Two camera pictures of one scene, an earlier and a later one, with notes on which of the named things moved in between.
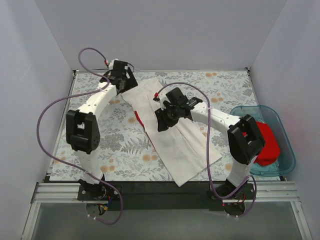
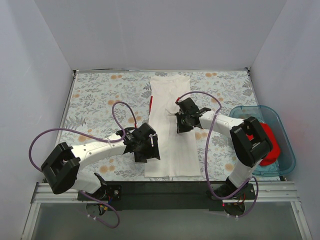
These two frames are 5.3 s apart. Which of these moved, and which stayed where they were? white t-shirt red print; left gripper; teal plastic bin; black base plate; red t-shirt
Moved: left gripper; white t-shirt red print
Stayed: black base plate; red t-shirt; teal plastic bin
